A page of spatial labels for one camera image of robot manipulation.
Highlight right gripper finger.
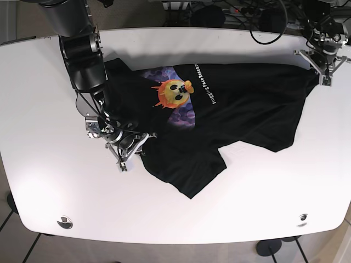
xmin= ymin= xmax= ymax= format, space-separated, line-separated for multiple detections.
xmin=118 ymin=162 xmax=128 ymax=172

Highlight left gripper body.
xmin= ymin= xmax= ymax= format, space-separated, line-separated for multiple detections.
xmin=294 ymin=23 xmax=350 ymax=76

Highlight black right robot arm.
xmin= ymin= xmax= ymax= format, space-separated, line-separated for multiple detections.
xmin=35 ymin=1 xmax=157 ymax=171

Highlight right silver table grommet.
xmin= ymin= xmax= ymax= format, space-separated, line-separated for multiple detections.
xmin=295 ymin=214 xmax=308 ymax=227

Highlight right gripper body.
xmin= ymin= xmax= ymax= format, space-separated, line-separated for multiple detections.
xmin=85 ymin=116 xmax=157 ymax=164

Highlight silver table grommet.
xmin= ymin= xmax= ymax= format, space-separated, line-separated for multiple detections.
xmin=56 ymin=215 xmax=73 ymax=230
xmin=295 ymin=214 xmax=308 ymax=227

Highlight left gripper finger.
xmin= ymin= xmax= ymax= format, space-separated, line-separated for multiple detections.
xmin=319 ymin=74 xmax=332 ymax=87

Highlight black printed T-shirt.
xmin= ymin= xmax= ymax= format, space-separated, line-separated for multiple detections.
xmin=105 ymin=59 xmax=319 ymax=198

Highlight left silver table grommet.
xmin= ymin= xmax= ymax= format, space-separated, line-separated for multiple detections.
xmin=56 ymin=215 xmax=73 ymax=230

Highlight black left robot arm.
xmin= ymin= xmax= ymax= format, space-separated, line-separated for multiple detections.
xmin=294 ymin=1 xmax=350 ymax=87

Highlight black round stand base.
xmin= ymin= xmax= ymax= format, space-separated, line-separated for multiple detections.
xmin=256 ymin=239 xmax=282 ymax=257

